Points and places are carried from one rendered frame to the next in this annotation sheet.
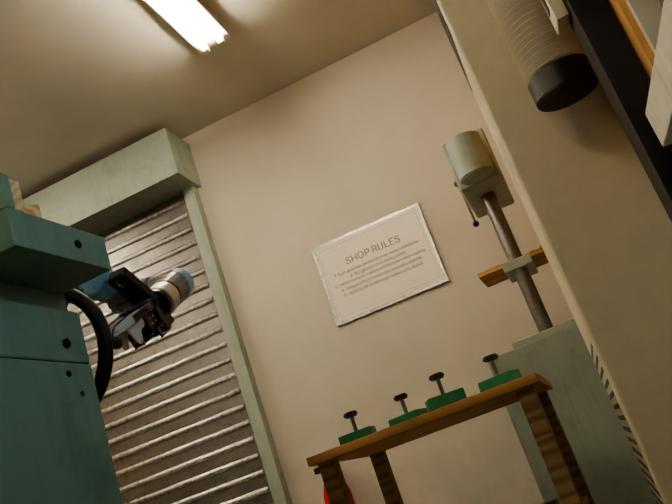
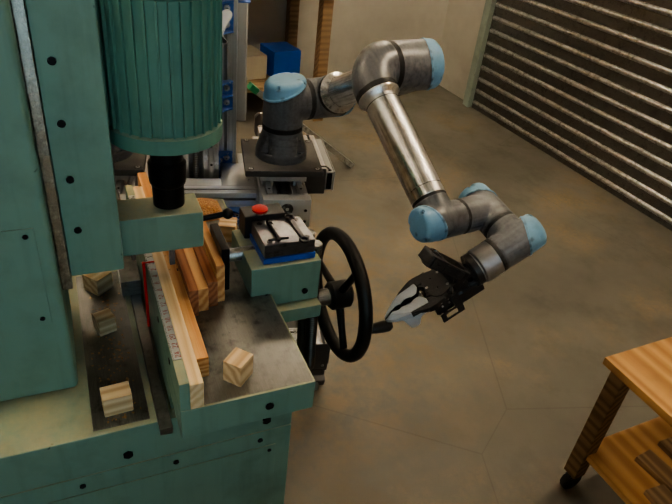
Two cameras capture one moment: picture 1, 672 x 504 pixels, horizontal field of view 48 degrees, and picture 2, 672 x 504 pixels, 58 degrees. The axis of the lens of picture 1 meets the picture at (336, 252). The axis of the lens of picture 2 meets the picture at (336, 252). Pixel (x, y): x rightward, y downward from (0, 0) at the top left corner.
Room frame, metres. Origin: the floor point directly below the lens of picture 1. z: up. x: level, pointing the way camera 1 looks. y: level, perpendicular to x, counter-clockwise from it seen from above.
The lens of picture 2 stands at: (0.68, -0.16, 1.60)
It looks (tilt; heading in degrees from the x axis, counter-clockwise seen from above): 34 degrees down; 47
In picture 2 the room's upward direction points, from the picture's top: 7 degrees clockwise
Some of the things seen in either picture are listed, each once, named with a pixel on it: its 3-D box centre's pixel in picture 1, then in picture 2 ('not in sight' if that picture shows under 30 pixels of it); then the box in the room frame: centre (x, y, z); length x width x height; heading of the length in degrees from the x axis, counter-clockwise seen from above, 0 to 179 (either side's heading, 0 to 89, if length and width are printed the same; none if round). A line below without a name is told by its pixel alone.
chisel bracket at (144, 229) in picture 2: not in sight; (158, 227); (1.04, 0.69, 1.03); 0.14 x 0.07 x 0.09; 164
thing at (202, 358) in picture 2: not in sight; (166, 255); (1.08, 0.75, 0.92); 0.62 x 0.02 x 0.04; 74
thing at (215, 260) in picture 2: not in sight; (207, 251); (1.14, 0.70, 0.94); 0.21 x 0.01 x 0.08; 74
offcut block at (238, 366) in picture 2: (30, 222); (238, 367); (1.04, 0.42, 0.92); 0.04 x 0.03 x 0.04; 27
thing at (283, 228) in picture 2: not in sight; (276, 230); (1.25, 0.64, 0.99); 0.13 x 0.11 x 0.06; 74
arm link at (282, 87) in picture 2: not in sight; (286, 100); (1.67, 1.20, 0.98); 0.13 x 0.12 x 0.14; 171
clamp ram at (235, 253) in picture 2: not in sight; (235, 254); (1.17, 0.65, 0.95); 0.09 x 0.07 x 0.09; 74
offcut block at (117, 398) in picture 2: not in sight; (116, 398); (0.89, 0.56, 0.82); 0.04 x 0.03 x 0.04; 167
